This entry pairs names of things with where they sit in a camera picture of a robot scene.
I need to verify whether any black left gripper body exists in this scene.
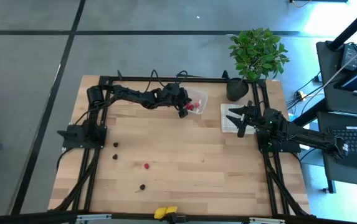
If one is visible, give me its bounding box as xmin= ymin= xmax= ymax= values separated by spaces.
xmin=161 ymin=82 xmax=193 ymax=119

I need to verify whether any black desk leg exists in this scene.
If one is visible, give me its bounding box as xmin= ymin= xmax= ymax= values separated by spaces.
xmin=290 ymin=98 xmax=328 ymax=131

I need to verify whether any green leafy plant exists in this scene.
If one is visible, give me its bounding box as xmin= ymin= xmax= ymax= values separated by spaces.
xmin=229 ymin=27 xmax=290 ymax=82

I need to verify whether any black pole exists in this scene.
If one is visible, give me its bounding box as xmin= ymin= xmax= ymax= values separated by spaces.
xmin=326 ymin=0 xmax=357 ymax=52

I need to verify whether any black aluminium rig frame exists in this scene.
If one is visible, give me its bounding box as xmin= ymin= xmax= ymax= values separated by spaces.
xmin=0 ymin=70 xmax=357 ymax=224

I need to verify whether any folded plaid cloth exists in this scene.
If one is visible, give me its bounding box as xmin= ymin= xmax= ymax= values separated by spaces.
xmin=220 ymin=103 xmax=257 ymax=135

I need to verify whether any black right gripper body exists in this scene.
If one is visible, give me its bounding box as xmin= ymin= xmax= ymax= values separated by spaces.
xmin=237 ymin=100 xmax=265 ymax=138

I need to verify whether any clear plastic tupperware container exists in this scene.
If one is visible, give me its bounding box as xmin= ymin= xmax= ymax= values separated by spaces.
xmin=183 ymin=87 xmax=209 ymax=115

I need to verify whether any black plant pot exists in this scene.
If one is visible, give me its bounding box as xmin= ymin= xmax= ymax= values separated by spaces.
xmin=226 ymin=77 xmax=250 ymax=103

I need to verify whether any black power adapter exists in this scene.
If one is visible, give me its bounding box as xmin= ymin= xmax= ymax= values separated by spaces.
xmin=340 ymin=42 xmax=357 ymax=72

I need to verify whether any black table-level camera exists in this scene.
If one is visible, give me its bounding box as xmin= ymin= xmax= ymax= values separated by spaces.
xmin=166 ymin=213 xmax=187 ymax=223

